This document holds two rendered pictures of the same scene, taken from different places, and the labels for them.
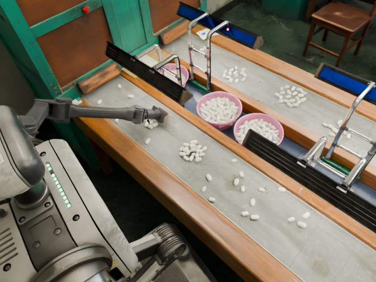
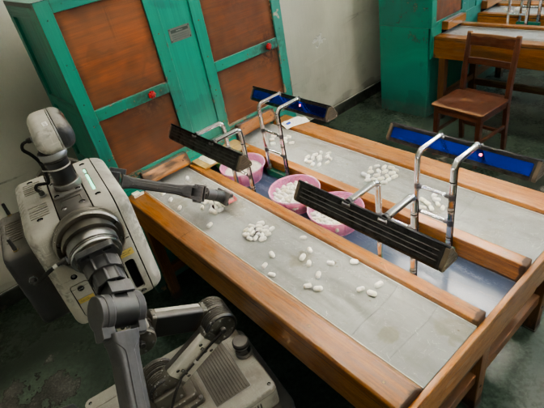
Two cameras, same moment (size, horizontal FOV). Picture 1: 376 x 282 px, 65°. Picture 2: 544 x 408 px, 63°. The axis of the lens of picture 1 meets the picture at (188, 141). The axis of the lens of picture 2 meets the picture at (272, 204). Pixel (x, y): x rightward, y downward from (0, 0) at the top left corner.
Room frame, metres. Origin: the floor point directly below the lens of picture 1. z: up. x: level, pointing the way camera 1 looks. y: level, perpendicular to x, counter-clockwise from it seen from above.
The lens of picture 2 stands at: (-0.65, -0.28, 1.98)
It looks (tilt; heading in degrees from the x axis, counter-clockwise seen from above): 34 degrees down; 6
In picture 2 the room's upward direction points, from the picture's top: 12 degrees counter-clockwise
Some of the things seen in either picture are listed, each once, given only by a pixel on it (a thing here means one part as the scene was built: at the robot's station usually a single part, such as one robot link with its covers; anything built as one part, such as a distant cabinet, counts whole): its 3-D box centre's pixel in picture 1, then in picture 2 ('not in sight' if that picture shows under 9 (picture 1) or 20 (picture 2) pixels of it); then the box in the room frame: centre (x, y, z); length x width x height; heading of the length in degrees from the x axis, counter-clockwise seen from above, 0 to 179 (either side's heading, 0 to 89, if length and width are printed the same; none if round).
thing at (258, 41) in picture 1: (216, 22); (289, 101); (1.62, -0.24, 1.08); 0.62 x 0.08 x 0.07; 41
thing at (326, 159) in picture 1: (362, 134); (444, 194); (0.83, -0.81, 0.90); 0.20 x 0.19 x 0.45; 41
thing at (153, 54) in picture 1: (146, 62); (220, 154); (1.73, 0.23, 0.77); 0.33 x 0.15 x 0.01; 131
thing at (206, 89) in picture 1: (208, 55); (284, 137); (1.57, -0.18, 0.90); 0.20 x 0.19 x 0.45; 41
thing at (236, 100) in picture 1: (219, 112); (295, 196); (1.23, -0.20, 0.72); 0.27 x 0.27 x 0.10
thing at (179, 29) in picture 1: (175, 31); (256, 121); (1.99, 0.00, 0.83); 0.30 x 0.06 x 0.07; 131
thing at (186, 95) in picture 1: (144, 69); (205, 144); (1.26, 0.19, 1.08); 0.62 x 0.08 x 0.07; 41
